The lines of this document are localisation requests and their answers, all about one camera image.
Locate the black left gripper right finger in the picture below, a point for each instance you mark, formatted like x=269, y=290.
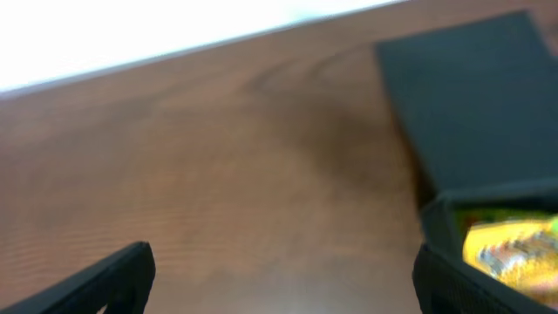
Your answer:
x=448, y=286

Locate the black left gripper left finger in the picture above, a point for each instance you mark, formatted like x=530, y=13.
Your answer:
x=119, y=283

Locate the yellow Hacks candy bag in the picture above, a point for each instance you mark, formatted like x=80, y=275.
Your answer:
x=521, y=254

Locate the black box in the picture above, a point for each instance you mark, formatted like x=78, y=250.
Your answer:
x=478, y=104

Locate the green Haribo gummy bag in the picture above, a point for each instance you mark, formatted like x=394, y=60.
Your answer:
x=467, y=217

